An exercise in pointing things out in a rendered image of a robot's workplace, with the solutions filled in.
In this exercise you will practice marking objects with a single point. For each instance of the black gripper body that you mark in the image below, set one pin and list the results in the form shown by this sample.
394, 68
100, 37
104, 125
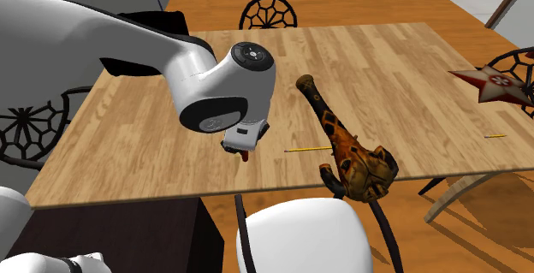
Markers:
230, 148

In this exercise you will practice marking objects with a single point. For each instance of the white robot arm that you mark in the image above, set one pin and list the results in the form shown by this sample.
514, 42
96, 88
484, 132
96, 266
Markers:
83, 42

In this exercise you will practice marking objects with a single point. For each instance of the small red object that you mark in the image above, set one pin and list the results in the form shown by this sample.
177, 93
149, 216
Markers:
245, 156

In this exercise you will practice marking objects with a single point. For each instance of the long yellow pencil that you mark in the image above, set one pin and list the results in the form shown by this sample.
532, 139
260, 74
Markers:
308, 149

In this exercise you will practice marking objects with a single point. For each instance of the orange black giraffe toy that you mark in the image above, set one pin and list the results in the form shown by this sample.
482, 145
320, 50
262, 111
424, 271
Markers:
354, 159

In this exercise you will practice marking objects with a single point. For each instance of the dark robot stand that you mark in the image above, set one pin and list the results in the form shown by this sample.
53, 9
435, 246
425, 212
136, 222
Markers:
125, 238

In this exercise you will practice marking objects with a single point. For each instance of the black web-back chair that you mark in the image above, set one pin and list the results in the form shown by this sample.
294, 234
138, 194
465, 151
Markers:
515, 61
25, 130
267, 13

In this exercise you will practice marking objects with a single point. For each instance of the plant in black pot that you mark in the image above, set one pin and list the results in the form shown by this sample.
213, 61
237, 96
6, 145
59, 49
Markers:
158, 19

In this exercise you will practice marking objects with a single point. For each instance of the wooden table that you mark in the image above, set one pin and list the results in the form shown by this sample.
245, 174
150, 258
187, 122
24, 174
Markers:
375, 76

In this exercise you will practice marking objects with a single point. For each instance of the short yellow pencil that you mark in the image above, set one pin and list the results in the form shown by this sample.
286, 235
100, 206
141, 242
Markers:
495, 136

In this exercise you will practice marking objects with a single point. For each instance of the red white star ornament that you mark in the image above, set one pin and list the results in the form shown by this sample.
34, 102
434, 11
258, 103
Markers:
496, 82

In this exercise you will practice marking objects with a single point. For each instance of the white seat dark frame chair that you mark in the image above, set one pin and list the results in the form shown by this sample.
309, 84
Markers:
304, 238

